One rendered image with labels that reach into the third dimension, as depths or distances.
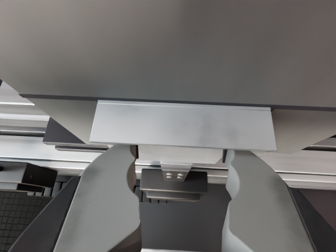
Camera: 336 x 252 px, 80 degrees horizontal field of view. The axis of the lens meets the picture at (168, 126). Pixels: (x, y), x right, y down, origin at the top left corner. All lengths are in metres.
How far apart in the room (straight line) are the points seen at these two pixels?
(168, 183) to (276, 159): 0.24
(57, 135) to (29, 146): 0.32
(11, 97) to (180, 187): 0.27
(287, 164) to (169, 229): 0.39
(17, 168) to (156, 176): 0.25
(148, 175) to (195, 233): 0.36
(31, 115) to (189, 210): 0.55
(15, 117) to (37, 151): 0.25
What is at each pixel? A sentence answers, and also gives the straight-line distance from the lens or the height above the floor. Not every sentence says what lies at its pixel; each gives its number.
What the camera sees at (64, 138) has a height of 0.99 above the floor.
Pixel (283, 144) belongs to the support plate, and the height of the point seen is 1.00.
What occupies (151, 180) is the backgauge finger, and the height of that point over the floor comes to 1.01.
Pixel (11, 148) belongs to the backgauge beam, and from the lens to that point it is 0.55.
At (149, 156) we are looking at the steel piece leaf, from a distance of 0.21.
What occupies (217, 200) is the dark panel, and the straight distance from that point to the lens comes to 0.71.
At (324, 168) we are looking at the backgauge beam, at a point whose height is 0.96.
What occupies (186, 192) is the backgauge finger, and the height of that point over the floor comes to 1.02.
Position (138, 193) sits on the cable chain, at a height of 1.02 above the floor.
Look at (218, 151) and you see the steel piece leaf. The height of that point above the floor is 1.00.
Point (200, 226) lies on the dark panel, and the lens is 0.70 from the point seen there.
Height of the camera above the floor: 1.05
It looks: 22 degrees down
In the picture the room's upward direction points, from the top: 177 degrees counter-clockwise
